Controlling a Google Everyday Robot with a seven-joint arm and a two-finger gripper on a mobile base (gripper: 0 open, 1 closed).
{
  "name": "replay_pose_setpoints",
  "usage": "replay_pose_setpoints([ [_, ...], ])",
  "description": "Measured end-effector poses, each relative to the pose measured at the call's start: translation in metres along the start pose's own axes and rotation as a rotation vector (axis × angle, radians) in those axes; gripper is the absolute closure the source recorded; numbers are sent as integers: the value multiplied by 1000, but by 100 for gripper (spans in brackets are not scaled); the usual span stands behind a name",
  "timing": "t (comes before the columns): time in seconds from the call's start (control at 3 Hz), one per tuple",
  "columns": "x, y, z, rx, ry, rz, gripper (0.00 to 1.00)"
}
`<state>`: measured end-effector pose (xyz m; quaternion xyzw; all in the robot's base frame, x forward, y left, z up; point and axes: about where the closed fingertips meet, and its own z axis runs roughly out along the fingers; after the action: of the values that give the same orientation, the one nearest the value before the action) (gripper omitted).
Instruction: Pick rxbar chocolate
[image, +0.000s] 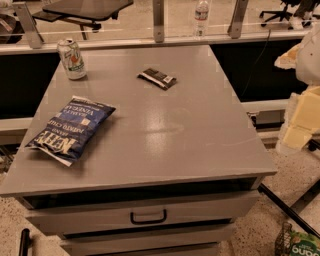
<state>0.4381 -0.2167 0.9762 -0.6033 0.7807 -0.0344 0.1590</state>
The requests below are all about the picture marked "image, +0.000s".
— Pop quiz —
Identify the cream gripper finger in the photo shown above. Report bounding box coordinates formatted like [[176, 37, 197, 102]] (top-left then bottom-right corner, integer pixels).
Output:
[[275, 43, 320, 154]]

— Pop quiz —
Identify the blue kettle chips bag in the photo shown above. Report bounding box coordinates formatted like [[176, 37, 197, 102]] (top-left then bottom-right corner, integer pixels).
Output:
[[26, 96, 116, 167]]

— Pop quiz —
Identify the wire mesh basket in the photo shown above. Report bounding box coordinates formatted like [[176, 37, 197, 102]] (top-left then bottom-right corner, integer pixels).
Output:
[[274, 222, 292, 256]]

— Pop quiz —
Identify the lower grey drawer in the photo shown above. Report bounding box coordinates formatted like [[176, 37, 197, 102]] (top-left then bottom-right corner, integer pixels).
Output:
[[61, 224, 235, 256]]

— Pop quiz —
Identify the dark desk with stand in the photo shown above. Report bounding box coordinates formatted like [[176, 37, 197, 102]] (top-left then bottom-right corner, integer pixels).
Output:
[[32, 0, 134, 39]]

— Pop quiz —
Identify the grey drawer cabinet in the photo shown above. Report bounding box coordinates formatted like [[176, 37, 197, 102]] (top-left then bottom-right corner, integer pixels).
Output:
[[1, 46, 275, 256]]

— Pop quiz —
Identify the clear plastic water bottle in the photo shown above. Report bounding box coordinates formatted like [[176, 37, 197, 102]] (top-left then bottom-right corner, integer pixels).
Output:
[[194, 0, 209, 37]]

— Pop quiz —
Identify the black pole bottom left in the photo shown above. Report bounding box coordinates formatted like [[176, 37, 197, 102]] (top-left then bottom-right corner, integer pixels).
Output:
[[18, 228, 30, 256]]

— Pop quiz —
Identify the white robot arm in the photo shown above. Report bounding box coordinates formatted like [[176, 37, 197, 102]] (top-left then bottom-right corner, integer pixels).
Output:
[[274, 23, 320, 155]]

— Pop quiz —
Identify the metal railing post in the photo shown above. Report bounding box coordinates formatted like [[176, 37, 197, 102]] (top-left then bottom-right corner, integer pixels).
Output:
[[152, 0, 164, 43]]

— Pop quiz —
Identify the grey drawer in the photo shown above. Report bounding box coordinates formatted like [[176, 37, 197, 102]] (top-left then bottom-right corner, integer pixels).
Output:
[[27, 190, 259, 236], [61, 224, 235, 256]]

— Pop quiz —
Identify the green snack bag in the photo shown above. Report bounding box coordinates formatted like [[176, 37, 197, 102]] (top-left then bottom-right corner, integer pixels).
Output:
[[289, 231, 320, 256]]

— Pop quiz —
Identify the black drawer handle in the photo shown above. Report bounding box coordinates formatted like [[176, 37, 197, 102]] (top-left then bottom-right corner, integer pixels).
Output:
[[130, 209, 167, 225]]

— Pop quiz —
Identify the black floor bar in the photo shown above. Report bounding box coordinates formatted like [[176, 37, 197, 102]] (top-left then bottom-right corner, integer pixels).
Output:
[[258, 184, 320, 238]]

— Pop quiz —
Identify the black office chair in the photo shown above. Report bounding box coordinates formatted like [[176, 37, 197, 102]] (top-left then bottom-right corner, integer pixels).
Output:
[[259, 0, 320, 30]]

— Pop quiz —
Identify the top grey drawer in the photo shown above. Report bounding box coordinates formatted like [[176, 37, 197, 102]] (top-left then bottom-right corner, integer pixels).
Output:
[[27, 190, 259, 236]]

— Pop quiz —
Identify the white 7up soda can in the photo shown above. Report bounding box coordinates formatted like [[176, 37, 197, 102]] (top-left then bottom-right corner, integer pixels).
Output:
[[57, 39, 86, 80]]

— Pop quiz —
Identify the black rxbar chocolate bar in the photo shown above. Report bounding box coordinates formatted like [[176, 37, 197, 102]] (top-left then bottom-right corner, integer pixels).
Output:
[[138, 68, 177, 91]]

